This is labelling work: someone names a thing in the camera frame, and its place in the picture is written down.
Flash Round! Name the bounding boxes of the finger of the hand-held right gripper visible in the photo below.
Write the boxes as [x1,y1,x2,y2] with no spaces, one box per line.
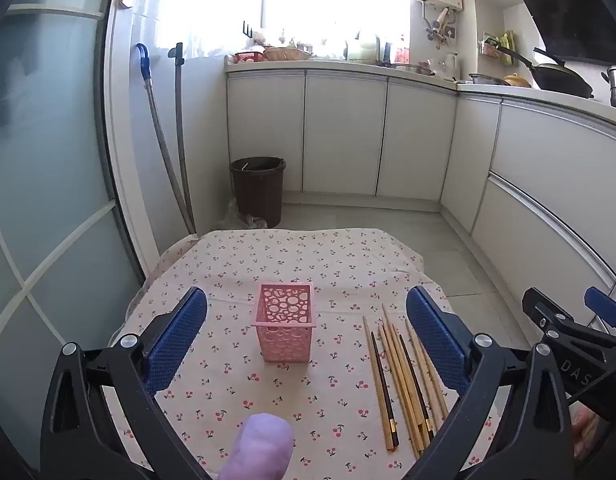
[584,286,616,330]
[521,287,616,356]

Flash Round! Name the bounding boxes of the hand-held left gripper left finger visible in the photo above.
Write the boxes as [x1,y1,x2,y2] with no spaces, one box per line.
[40,286,209,480]

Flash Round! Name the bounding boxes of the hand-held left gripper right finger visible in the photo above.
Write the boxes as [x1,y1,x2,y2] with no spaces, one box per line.
[406,285,577,480]

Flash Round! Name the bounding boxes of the dark brown chopstick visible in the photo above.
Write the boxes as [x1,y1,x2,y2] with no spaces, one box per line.
[398,346,435,439]
[370,331,400,449]

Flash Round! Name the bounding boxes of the bunch of bamboo chopsticks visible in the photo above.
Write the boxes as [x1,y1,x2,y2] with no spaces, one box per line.
[363,303,449,458]

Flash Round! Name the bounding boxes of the pink perforated utensil basket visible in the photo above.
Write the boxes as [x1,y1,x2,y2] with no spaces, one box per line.
[251,282,317,365]

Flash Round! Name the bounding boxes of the person's right hand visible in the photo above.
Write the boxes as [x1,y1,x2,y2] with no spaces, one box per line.
[571,404,603,457]

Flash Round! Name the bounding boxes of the person's left hand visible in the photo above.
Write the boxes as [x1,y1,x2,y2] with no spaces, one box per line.
[218,412,295,480]

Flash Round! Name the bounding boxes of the clear plastic bag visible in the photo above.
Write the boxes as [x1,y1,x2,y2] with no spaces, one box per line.
[219,199,269,232]

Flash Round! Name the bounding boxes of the cherry print tablecloth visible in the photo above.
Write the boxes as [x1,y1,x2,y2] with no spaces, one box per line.
[110,227,519,480]

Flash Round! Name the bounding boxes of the brown trash bin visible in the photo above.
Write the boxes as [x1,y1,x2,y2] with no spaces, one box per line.
[230,156,287,229]

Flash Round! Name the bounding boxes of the frosted glass sliding door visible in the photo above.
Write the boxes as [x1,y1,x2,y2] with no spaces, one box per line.
[0,0,156,480]

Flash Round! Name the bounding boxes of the white kitchen base cabinets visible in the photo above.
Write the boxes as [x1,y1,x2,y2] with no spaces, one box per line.
[225,67,616,306]

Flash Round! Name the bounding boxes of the black wok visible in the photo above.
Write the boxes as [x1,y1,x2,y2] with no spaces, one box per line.
[495,45,595,99]

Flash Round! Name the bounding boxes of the white kettle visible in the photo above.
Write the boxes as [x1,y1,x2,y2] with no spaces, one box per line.
[439,52,461,81]

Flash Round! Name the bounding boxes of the white kitchen countertop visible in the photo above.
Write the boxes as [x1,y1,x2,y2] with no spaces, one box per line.
[224,57,616,113]

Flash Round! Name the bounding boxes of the pale green lidded pot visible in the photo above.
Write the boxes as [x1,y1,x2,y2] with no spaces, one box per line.
[346,34,381,64]

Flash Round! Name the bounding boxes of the water heater pipes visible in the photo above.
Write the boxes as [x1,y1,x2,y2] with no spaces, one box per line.
[421,7,459,52]

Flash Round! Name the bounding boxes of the black range hood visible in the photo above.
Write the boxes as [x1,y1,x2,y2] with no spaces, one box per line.
[495,0,616,67]

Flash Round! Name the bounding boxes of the wicker basket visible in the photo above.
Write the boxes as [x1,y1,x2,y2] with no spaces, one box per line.
[263,46,314,63]

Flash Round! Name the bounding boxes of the bright kitchen window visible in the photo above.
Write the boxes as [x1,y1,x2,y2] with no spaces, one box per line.
[260,0,415,56]

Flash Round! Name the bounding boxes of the black handled mop pole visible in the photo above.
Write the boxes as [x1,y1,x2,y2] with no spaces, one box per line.
[168,42,199,234]

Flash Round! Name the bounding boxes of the blue handled mop pole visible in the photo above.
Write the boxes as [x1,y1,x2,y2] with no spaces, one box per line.
[136,43,197,235]

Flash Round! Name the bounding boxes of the wall rack with packets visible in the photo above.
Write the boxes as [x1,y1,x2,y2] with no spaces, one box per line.
[480,30,520,67]

